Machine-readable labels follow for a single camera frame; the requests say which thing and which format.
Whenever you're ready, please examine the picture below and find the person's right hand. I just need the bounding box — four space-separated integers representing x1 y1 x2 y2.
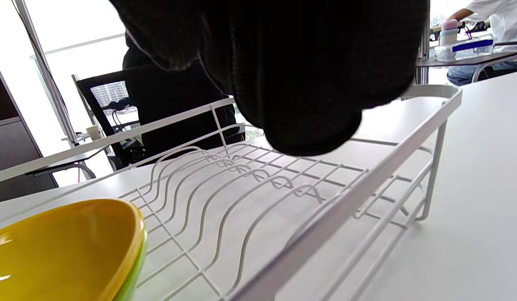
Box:
109 0 430 157

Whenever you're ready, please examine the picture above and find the green plastic bowl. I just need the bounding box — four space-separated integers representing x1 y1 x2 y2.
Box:
112 228 149 301

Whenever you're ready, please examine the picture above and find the yellow plastic bowl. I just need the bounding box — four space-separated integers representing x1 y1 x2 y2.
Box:
0 199 146 301

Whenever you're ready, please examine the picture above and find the pink capped bottle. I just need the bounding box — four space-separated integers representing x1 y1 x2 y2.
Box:
439 19 458 46

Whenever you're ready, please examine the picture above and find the dark table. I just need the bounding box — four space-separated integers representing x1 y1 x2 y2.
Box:
24 146 112 180
416 50 517 69

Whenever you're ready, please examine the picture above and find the clear container blue lid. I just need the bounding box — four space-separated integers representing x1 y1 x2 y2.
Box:
434 37 495 62

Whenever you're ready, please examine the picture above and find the black mesh office chair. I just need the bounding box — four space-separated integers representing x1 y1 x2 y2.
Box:
72 63 246 170

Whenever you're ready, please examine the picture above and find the dark top side table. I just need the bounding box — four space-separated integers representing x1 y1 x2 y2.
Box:
24 146 112 180

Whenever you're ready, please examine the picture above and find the dark wooden cabinet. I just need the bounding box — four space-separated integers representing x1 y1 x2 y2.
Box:
0 54 58 205

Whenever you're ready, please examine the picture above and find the white wire dish rack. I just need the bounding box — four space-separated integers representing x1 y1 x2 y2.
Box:
0 85 463 301

